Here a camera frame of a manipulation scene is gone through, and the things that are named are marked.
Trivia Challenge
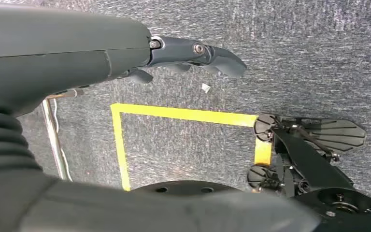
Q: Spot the thin white cable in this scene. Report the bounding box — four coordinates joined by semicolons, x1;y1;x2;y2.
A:
53;98;73;182

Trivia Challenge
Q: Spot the yellow floor tape square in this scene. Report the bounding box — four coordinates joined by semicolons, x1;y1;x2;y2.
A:
110;103;273;192

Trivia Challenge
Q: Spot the black robot leg with foot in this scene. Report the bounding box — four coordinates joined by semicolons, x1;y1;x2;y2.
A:
247;114;371;232

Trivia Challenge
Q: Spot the black robot joint disc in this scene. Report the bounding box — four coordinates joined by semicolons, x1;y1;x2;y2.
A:
131;180;241;198

